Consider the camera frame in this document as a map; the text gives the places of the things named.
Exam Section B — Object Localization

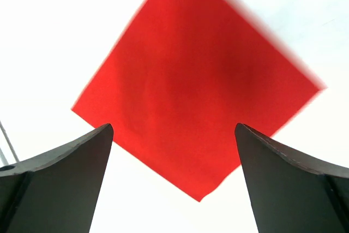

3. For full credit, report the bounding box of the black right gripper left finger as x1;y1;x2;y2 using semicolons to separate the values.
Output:
1;124;113;233

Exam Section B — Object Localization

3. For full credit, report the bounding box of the red paper napkin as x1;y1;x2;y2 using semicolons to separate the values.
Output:
73;0;322;201

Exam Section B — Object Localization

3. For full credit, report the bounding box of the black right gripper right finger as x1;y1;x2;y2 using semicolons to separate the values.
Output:
235;123;348;233

